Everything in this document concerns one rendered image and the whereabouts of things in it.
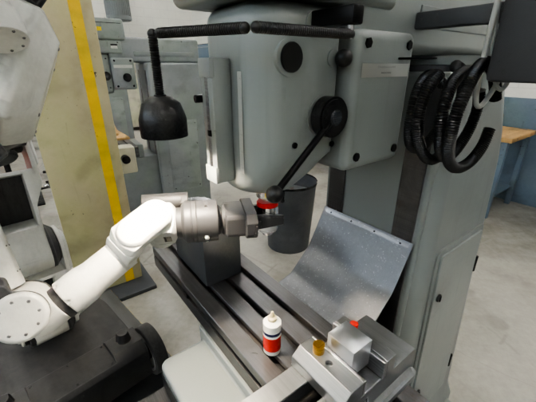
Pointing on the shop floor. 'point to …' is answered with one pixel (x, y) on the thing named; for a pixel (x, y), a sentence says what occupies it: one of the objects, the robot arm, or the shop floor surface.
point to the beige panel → (84, 143)
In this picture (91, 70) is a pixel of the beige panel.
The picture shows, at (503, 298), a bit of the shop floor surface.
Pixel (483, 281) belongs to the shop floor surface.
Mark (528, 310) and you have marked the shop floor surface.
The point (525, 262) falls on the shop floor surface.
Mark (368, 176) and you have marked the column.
